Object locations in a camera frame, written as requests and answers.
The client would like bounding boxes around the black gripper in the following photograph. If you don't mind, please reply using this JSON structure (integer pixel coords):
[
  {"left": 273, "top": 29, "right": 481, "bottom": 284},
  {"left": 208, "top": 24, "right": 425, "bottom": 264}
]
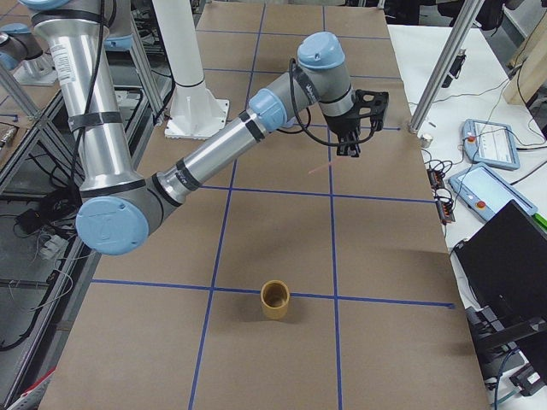
[{"left": 326, "top": 108, "right": 361, "bottom": 157}]

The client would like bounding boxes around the pink chopstick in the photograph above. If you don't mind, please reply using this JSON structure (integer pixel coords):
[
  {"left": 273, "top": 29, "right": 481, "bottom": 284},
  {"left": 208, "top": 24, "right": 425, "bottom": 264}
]
[{"left": 308, "top": 162, "right": 331, "bottom": 175}]

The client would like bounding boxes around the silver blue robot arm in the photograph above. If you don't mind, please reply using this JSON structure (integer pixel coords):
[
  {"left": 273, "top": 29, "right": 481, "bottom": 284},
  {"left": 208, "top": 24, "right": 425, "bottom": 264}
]
[
  {"left": 1, "top": 23, "right": 44, "bottom": 71},
  {"left": 26, "top": 1, "right": 360, "bottom": 255}
]

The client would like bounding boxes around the tan bamboo cup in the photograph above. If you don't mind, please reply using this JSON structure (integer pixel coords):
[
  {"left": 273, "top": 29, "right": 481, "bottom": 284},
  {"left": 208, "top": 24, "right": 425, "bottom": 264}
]
[{"left": 260, "top": 280, "right": 291, "bottom": 320}]

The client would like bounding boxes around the small silver metal cylinder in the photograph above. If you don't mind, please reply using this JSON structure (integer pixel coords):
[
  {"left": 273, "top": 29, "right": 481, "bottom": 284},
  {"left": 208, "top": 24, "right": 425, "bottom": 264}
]
[{"left": 420, "top": 133, "right": 433, "bottom": 149}]

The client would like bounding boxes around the near teach pendant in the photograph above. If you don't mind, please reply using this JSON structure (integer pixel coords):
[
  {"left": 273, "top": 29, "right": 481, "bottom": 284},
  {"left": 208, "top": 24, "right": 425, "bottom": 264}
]
[{"left": 449, "top": 163, "right": 538, "bottom": 221}]

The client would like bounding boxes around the teach pendant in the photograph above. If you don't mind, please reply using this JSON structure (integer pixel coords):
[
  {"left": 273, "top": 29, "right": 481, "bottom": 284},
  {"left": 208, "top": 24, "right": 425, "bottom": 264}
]
[
  {"left": 449, "top": 163, "right": 538, "bottom": 221},
  {"left": 462, "top": 119, "right": 521, "bottom": 171}
]

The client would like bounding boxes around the far teach pendant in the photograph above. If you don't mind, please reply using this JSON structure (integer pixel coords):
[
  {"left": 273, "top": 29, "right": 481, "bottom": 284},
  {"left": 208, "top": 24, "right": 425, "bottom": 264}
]
[{"left": 462, "top": 119, "right": 521, "bottom": 171}]

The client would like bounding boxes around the black laptop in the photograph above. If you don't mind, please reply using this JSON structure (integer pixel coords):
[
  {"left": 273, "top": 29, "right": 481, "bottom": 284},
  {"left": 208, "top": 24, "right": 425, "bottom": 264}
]
[{"left": 456, "top": 200, "right": 546, "bottom": 321}]

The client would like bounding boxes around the wooden beam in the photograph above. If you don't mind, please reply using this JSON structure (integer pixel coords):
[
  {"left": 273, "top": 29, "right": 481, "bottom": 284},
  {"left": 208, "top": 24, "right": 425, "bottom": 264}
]
[{"left": 503, "top": 14, "right": 546, "bottom": 104}]

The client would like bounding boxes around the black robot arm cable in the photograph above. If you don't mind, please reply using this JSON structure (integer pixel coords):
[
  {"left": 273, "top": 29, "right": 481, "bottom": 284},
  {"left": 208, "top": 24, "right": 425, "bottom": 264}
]
[{"left": 288, "top": 57, "right": 381, "bottom": 148}]

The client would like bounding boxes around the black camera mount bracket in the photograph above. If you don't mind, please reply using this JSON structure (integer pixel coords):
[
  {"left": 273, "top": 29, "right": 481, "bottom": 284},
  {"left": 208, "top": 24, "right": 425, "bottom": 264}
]
[{"left": 354, "top": 90, "right": 389, "bottom": 132}]

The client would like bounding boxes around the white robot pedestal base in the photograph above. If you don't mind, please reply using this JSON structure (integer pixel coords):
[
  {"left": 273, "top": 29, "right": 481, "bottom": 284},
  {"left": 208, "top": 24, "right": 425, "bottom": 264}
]
[{"left": 153, "top": 0, "right": 230, "bottom": 139}]

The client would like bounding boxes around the aluminium frame post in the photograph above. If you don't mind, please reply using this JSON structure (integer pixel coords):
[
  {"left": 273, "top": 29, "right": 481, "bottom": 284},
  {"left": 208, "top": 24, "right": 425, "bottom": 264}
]
[{"left": 409, "top": 0, "right": 485, "bottom": 134}]

